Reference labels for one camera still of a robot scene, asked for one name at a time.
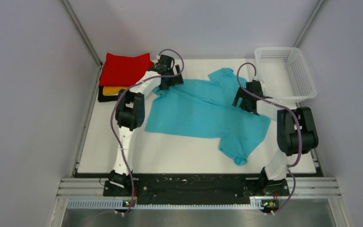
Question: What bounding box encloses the turquoise t-shirt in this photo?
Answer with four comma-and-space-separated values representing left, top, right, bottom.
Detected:
145, 68, 271, 166

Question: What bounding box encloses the white slotted cable duct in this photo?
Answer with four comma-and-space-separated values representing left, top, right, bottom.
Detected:
67, 199, 275, 210

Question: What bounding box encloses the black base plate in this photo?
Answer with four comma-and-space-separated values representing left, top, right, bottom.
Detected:
75, 171, 323, 206

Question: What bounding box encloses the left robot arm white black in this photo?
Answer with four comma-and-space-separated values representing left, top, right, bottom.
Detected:
108, 54, 184, 197

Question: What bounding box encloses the red folded t-shirt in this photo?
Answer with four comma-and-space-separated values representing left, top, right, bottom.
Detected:
99, 53, 154, 87

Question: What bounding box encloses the black folded t-shirt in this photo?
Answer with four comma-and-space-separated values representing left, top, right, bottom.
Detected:
97, 86, 118, 103

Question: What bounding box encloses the aluminium frame rail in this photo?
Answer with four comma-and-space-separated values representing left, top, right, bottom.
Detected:
56, 177, 341, 199

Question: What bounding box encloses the yellow folded t-shirt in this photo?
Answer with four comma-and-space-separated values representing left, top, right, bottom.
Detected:
102, 86, 127, 96

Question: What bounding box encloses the white plastic basket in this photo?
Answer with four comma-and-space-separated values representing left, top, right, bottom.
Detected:
254, 47, 318, 103

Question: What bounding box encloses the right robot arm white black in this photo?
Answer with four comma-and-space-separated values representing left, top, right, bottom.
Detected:
232, 80, 319, 195

